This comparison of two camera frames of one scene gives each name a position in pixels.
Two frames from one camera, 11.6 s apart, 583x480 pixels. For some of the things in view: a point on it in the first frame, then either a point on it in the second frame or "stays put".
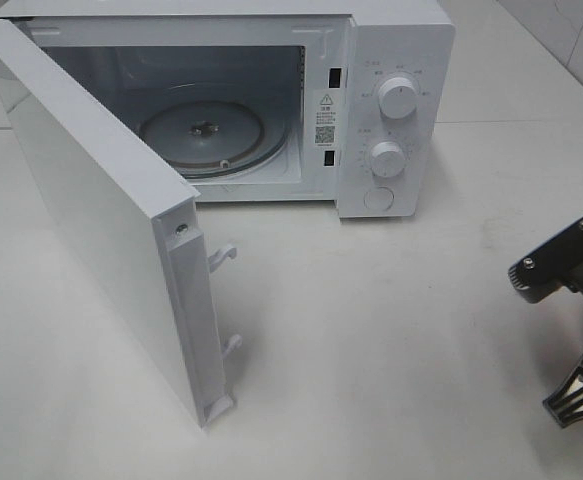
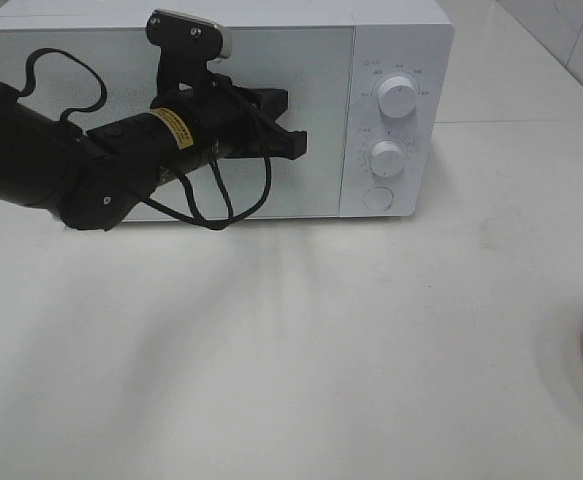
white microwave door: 146,221 → 94,77
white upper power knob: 397,98 stays put
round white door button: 378,198 stays put
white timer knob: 387,159 stays put
